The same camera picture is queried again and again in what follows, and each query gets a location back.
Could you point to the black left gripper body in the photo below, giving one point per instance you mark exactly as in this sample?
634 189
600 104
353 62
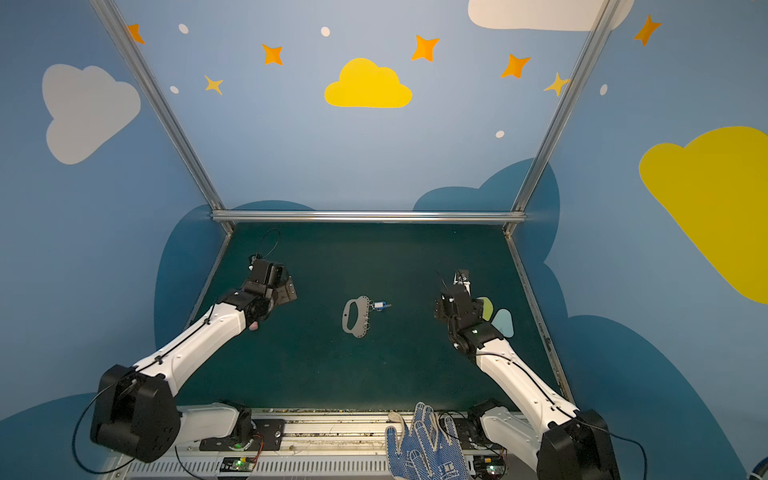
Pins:
282 288

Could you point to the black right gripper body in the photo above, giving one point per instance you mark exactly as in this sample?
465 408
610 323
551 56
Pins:
448 303

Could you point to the grey key holder plate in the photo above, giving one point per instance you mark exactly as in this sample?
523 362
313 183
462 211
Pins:
355 316

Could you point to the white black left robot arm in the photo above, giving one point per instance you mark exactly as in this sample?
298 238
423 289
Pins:
135 411

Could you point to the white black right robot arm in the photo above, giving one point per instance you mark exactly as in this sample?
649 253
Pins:
553 437

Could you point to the light blue green toy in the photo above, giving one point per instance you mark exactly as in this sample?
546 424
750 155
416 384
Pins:
503 322

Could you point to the blue dotted work glove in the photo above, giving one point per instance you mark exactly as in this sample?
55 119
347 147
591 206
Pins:
424 449

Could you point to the right green circuit board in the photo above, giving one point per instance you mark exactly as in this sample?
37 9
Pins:
489 467

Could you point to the green circuit board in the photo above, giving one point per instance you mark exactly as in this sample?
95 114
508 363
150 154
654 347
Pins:
489 467
237 464

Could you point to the left green circuit board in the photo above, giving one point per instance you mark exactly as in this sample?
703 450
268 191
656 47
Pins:
237 464

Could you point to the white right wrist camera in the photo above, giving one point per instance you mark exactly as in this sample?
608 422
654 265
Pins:
461 277

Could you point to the yellow-green toy shovel wooden handle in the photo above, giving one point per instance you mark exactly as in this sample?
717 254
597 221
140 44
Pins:
487 308

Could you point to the aluminium back frame rail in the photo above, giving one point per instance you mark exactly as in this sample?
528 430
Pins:
422 217

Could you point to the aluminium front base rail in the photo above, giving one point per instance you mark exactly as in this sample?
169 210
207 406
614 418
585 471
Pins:
307 444

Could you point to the aluminium left corner post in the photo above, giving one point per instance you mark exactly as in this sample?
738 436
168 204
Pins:
113 21

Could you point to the aluminium corner post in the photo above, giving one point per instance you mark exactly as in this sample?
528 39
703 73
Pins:
113 21
580 74

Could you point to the aluminium right corner post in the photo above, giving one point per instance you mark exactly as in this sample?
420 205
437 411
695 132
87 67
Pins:
580 74

